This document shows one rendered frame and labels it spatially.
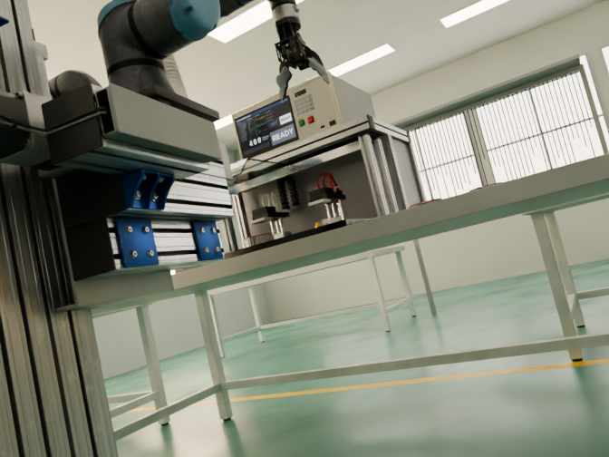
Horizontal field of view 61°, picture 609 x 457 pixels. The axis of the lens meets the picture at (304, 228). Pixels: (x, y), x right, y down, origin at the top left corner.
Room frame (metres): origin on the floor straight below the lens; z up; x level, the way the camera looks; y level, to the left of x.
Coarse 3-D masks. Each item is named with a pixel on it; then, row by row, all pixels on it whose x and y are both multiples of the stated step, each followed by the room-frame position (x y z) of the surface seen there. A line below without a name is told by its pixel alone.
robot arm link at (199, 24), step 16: (144, 0) 0.92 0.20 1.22; (160, 0) 0.90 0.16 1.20; (176, 0) 0.89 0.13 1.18; (192, 0) 0.90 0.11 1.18; (208, 0) 0.94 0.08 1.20; (144, 16) 0.92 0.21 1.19; (160, 16) 0.91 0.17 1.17; (176, 16) 0.90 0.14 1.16; (192, 16) 0.90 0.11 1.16; (208, 16) 0.94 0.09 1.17; (144, 32) 0.94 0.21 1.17; (160, 32) 0.93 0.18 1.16; (176, 32) 0.93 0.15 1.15; (192, 32) 0.93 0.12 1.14; (208, 32) 0.95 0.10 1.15; (160, 48) 0.96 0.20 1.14; (176, 48) 0.98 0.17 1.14
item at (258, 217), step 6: (252, 210) 1.83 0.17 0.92; (258, 210) 1.81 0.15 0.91; (264, 210) 1.80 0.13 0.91; (270, 210) 1.82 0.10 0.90; (258, 216) 1.81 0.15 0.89; (264, 216) 1.80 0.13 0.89; (270, 216) 1.81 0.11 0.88; (276, 216) 1.84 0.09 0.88; (282, 216) 1.88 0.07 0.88; (288, 216) 1.92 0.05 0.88; (252, 222) 1.80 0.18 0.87; (258, 222) 1.81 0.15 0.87; (270, 222) 1.91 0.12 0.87; (276, 222) 1.90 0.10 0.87; (282, 222) 1.89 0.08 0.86; (276, 228) 1.90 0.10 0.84
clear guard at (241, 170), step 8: (240, 160) 1.65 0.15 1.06; (248, 160) 1.67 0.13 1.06; (256, 160) 1.69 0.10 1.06; (264, 160) 1.73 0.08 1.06; (232, 168) 1.65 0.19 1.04; (240, 168) 1.61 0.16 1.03; (248, 168) 1.77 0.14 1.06; (256, 168) 1.79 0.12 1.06; (264, 168) 1.82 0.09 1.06; (272, 168) 1.85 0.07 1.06; (280, 168) 1.88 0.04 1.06; (232, 176) 1.61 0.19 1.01; (240, 176) 1.86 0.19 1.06; (248, 176) 1.89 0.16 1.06; (256, 176) 1.92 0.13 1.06
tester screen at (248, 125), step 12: (264, 108) 1.85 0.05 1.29; (276, 108) 1.83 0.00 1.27; (288, 108) 1.81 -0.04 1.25; (240, 120) 1.91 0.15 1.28; (252, 120) 1.88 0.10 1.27; (264, 120) 1.86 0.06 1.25; (240, 132) 1.92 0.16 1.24; (252, 132) 1.89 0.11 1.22; (264, 132) 1.87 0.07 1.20; (276, 144) 1.85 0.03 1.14
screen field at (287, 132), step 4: (292, 124) 1.81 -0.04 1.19; (284, 128) 1.82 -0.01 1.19; (288, 128) 1.81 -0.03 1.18; (292, 128) 1.81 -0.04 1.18; (272, 132) 1.85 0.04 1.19; (276, 132) 1.84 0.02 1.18; (280, 132) 1.83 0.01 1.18; (284, 132) 1.83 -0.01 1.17; (288, 132) 1.82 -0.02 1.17; (292, 132) 1.81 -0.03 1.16; (272, 136) 1.85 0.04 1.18; (276, 136) 1.84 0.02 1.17; (280, 136) 1.83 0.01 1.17; (284, 136) 1.83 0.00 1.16; (288, 136) 1.82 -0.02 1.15; (292, 136) 1.81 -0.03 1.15; (272, 140) 1.85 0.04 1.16; (276, 140) 1.84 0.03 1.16; (280, 140) 1.84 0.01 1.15; (284, 140) 1.83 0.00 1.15
